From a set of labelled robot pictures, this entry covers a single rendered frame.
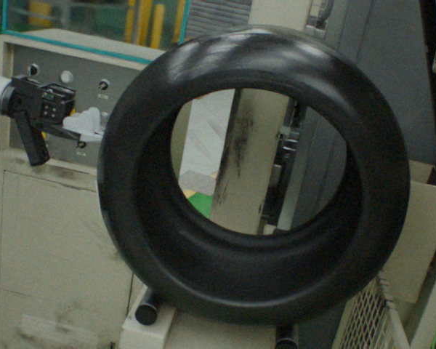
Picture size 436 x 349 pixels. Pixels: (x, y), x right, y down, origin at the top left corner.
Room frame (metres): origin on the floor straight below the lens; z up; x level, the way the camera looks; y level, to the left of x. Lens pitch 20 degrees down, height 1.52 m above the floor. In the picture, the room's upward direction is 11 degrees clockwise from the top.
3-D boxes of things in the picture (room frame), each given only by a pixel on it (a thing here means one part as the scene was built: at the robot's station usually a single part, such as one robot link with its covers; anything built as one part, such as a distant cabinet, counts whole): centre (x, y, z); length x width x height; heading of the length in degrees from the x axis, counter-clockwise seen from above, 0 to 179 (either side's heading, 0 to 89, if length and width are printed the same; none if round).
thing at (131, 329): (1.02, 0.07, 0.83); 0.36 x 0.09 x 0.06; 176
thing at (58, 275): (1.70, 0.44, 0.63); 0.56 x 0.41 x 1.27; 86
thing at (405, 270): (1.20, -0.46, 1.05); 0.20 x 0.15 x 0.30; 176
